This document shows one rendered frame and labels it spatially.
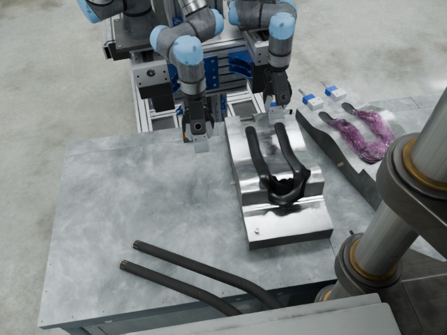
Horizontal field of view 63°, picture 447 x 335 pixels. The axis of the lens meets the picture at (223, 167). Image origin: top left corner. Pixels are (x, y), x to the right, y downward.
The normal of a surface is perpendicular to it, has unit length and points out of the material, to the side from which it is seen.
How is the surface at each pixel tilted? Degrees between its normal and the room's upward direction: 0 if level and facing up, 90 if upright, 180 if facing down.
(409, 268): 0
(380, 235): 90
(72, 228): 0
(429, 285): 0
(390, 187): 90
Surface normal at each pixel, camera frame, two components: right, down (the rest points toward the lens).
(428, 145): -0.96, 0.25
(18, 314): -0.04, -0.61
